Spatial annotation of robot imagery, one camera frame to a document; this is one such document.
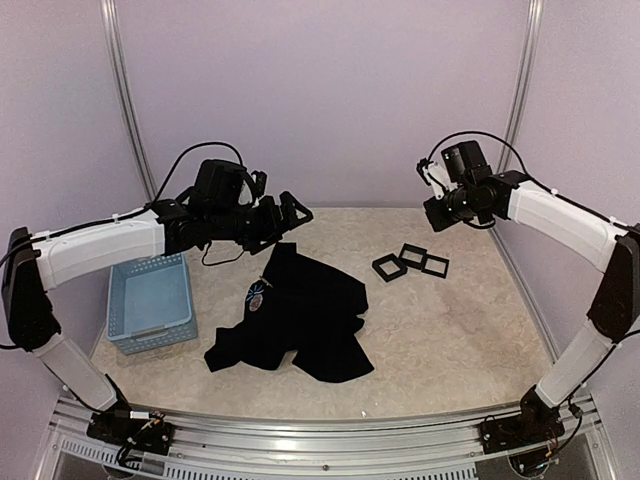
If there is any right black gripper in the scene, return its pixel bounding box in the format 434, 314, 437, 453
424, 183, 488, 232

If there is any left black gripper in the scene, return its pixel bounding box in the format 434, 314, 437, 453
209, 190, 314, 255

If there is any black garment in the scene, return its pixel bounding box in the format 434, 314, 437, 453
204, 243, 374, 383

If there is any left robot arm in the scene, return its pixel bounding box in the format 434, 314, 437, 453
1, 159, 313, 445

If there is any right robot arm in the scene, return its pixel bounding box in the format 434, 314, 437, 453
416, 140, 639, 409

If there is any pale pink round brooch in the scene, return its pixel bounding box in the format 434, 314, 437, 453
248, 294, 264, 312

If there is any blue plastic basket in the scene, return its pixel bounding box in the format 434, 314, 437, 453
106, 253, 198, 355

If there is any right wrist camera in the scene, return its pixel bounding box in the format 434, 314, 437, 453
416, 158, 456, 200

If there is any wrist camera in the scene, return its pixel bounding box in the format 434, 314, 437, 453
245, 170, 267, 207
416, 158, 456, 200

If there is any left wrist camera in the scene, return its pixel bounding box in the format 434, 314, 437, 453
245, 170, 267, 207

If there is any black square frame middle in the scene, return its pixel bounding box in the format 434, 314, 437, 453
399, 243, 428, 270

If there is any black square frame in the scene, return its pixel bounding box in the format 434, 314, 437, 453
371, 253, 408, 283
399, 243, 428, 270
421, 254, 450, 279

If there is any black square frame far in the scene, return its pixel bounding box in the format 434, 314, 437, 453
421, 254, 450, 279

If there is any black square frame near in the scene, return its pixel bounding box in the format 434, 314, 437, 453
371, 253, 408, 283

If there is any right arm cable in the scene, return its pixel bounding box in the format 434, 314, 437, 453
427, 130, 561, 196

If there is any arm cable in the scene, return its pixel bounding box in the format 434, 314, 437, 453
0, 142, 251, 266
427, 130, 561, 196

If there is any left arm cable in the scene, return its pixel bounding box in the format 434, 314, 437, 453
0, 142, 251, 266

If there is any right aluminium corner post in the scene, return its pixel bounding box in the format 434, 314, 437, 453
504, 0, 544, 147

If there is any aluminium corner post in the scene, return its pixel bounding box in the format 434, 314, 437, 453
100, 0, 157, 201
504, 0, 544, 147

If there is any aluminium front rail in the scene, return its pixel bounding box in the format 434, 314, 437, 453
35, 396, 617, 479

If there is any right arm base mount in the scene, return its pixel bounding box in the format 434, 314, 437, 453
477, 390, 583, 479

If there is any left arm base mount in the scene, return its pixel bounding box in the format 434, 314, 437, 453
86, 399, 175, 468

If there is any left aluminium corner post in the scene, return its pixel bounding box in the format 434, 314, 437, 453
100, 0, 157, 201

